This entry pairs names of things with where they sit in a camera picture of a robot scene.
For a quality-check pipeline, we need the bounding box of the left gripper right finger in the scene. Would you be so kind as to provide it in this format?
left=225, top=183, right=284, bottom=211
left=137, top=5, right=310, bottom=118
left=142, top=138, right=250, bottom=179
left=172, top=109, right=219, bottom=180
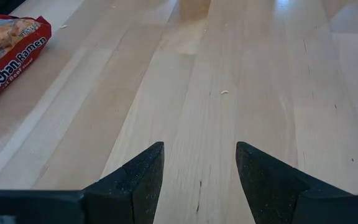
left=236, top=141, right=358, bottom=224

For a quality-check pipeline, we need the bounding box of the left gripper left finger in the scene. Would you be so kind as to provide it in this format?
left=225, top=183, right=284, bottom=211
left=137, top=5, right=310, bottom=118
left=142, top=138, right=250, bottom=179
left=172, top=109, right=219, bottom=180
left=0, top=141, right=165, bottom=224

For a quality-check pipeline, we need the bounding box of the red Maruchan ramen pack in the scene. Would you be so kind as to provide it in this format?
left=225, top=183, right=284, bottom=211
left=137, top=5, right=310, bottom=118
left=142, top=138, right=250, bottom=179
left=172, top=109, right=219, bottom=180
left=0, top=12, right=52, bottom=106

